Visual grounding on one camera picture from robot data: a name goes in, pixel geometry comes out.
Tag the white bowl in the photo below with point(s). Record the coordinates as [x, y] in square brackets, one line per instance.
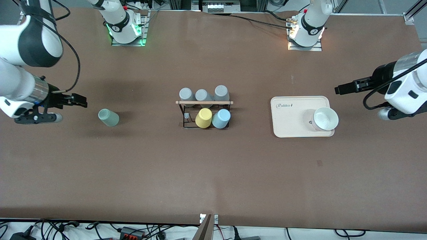
[325, 118]

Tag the grey cup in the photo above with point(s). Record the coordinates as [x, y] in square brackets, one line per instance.
[201, 95]
[186, 94]
[221, 91]

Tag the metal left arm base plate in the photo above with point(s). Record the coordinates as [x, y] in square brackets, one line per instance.
[305, 49]

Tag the light blue cup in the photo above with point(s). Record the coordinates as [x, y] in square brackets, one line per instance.
[221, 119]

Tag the yellow cup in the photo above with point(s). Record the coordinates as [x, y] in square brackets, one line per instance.
[203, 118]

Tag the white socket power strip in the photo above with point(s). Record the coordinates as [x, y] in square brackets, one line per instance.
[215, 6]

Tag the black box red connectors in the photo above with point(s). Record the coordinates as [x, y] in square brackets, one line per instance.
[131, 232]

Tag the black power adapter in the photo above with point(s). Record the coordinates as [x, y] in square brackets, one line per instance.
[21, 236]

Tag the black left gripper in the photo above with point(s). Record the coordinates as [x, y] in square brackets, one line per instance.
[381, 77]

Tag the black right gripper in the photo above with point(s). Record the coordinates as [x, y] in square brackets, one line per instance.
[54, 99]

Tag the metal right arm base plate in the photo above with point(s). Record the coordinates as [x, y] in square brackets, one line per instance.
[128, 44]

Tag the pale green cup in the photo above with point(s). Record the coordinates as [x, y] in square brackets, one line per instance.
[108, 117]

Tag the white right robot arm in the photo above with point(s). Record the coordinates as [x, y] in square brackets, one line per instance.
[10, 43]

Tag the aluminium frame post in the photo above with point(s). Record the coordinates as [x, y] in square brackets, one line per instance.
[180, 4]

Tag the aluminium corner profile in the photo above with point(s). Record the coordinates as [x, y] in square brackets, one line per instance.
[408, 17]

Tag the beige plastic tray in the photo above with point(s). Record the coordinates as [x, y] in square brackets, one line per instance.
[290, 120]

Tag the small metal bracket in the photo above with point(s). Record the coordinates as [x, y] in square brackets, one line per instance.
[216, 218]

